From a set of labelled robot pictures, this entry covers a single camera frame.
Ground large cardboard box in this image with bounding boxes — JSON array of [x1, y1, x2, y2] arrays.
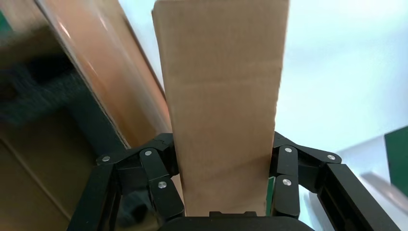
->
[[0, 0, 185, 231]]

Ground small cardboard box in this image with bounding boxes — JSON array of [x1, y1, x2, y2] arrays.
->
[[152, 0, 290, 218]]

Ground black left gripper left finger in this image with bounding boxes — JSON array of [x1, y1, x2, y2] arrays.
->
[[67, 133, 186, 231]]

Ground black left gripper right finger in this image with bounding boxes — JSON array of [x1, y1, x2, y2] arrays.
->
[[269, 131, 401, 231]]

